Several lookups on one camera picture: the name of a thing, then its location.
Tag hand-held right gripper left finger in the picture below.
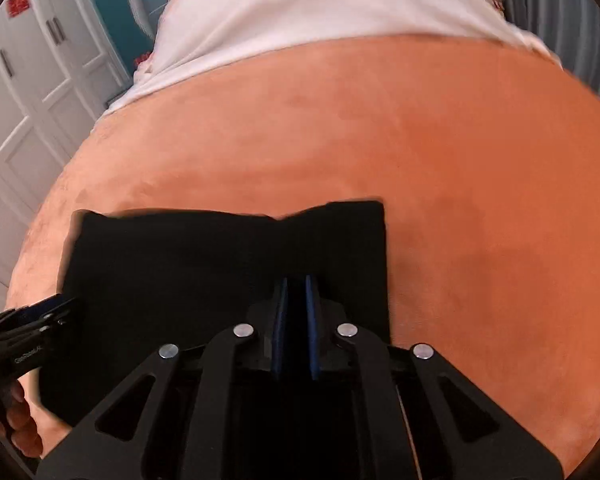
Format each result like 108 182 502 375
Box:
36 280 288 480

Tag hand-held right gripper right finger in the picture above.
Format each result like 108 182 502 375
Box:
306 276 566 480

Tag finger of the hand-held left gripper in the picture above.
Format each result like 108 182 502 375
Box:
0 312 73 348
0 296 78 329

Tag black pants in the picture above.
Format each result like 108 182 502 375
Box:
40 200 393 428

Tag person's left hand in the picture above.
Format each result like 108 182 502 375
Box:
5 384 43 459

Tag orange plush blanket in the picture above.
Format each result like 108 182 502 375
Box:
7 35 600 480

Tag white panelled wardrobe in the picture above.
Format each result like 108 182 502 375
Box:
0 0 133 306

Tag white bed sheet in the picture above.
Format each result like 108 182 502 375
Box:
97 0 566 121

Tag grey curtain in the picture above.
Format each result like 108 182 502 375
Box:
495 0 600 116

